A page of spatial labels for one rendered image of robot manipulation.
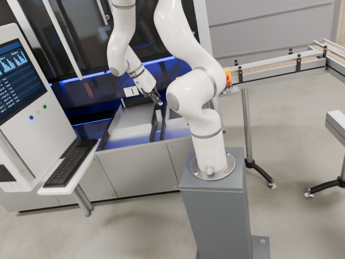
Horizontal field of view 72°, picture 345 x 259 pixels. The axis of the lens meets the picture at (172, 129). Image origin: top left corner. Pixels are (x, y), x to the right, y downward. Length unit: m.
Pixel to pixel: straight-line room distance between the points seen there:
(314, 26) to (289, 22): 0.30
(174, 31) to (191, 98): 0.21
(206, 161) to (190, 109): 0.27
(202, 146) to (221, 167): 0.14
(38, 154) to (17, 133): 0.17
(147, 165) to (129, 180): 0.23
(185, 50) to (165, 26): 0.09
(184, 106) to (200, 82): 0.09
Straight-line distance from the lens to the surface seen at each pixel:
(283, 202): 2.02
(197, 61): 0.83
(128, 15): 1.03
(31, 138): 1.48
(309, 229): 1.91
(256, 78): 1.68
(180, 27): 0.79
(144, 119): 1.46
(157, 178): 1.96
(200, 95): 0.77
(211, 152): 0.92
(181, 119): 1.32
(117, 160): 1.90
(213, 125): 0.86
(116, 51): 1.07
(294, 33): 3.66
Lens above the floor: 1.56
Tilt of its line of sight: 32 degrees down
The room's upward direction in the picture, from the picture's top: 15 degrees counter-clockwise
